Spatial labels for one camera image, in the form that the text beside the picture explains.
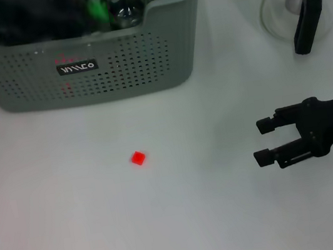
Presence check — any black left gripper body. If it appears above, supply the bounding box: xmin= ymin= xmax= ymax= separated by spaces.
xmin=38 ymin=0 xmax=98 ymax=43

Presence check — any green toy brick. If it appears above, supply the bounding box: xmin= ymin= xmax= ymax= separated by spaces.
xmin=85 ymin=0 xmax=110 ymax=27

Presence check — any glass teacup with black holder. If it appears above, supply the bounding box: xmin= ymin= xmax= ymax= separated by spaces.
xmin=105 ymin=0 xmax=151 ymax=32

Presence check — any small red square block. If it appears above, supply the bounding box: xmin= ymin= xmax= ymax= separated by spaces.
xmin=129 ymin=150 xmax=148 ymax=169

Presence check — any grey-green perforated storage bin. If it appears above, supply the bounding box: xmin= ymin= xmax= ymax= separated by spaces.
xmin=0 ymin=0 xmax=223 ymax=120

